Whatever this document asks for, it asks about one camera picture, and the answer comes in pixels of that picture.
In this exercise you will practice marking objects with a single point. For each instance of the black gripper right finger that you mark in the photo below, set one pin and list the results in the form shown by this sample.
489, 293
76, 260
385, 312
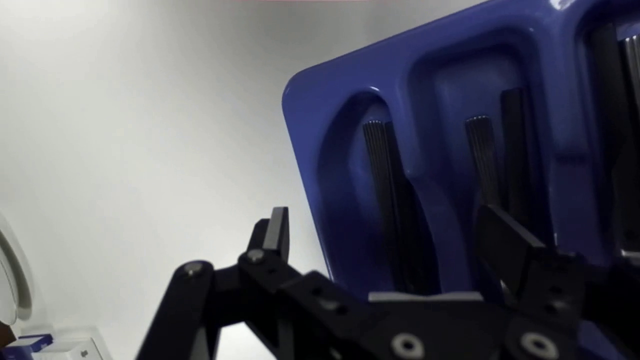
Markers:
512, 251

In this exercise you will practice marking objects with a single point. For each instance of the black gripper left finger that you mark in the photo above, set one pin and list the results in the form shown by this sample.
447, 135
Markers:
277, 233

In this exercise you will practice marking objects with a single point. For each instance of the blue plastic cutlery tray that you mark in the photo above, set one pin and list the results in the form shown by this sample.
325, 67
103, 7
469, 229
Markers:
312, 133

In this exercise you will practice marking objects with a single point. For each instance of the white paper booklet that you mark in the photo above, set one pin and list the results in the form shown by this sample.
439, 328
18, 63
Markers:
73, 343

